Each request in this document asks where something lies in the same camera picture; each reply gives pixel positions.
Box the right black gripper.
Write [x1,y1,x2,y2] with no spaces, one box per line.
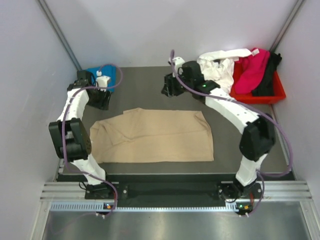
[161,70,194,99]

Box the beige t shirt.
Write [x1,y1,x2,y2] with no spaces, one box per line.
[90,108,214,164]

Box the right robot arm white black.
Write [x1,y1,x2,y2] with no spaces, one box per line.
[161,57,276,200]

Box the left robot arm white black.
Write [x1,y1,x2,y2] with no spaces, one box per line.
[48,70,117,200]

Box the folded blue t shirt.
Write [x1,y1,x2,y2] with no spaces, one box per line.
[86,65,117,87]

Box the white t shirt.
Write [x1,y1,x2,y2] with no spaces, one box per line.
[196,48,252,94]

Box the pink t shirt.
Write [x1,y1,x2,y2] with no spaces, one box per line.
[234,48,271,95]

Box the black t shirt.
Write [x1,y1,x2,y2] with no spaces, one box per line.
[251,52,282,97]

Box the red plastic bin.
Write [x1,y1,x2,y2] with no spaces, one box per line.
[228,63,287,105]

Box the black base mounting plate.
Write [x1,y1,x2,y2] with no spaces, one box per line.
[95,173,262,207]

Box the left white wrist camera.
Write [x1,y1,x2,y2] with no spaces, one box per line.
[96,75,111,89]

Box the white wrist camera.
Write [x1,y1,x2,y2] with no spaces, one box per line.
[168,56,186,74]
[96,75,111,89]

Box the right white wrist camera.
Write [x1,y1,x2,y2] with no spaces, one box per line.
[168,56,186,74]

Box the grey slotted cable duct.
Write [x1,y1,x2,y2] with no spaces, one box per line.
[50,201,250,213]

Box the aluminium frame rail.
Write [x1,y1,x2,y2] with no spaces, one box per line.
[40,181,313,202]

